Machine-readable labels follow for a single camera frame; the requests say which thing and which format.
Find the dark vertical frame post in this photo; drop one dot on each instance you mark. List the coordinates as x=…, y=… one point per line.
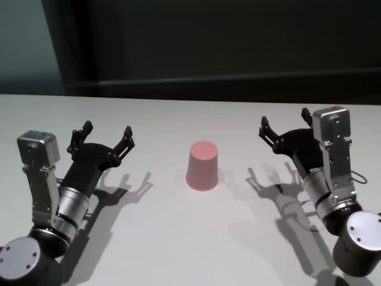
x=71, y=44

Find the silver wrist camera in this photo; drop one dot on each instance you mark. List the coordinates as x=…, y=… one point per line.
x=336, y=149
x=40, y=155

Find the pink plastic cup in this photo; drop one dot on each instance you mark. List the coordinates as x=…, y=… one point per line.
x=202, y=169

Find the thin grey horizontal rail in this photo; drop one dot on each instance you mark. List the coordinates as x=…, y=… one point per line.
x=178, y=85

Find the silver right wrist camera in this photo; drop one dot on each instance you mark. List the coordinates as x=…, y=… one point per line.
x=336, y=149

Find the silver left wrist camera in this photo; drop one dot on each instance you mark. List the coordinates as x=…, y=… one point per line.
x=40, y=155

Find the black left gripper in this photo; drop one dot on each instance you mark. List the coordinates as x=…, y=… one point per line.
x=89, y=162

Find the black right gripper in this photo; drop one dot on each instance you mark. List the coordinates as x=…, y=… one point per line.
x=300, y=149

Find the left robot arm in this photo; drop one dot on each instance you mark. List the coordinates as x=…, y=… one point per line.
x=26, y=259

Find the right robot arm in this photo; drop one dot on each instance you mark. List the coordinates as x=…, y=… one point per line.
x=342, y=226

